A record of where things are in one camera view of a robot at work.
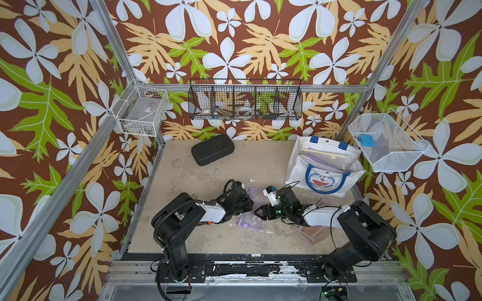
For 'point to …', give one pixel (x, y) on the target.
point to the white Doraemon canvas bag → (324, 165)
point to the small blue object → (367, 140)
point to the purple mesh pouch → (258, 197)
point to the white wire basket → (140, 109)
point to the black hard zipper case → (212, 148)
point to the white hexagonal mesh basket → (393, 147)
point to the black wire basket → (245, 99)
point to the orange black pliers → (206, 222)
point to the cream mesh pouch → (336, 160)
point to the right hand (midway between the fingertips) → (257, 211)
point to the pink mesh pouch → (315, 234)
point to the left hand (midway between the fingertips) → (254, 201)
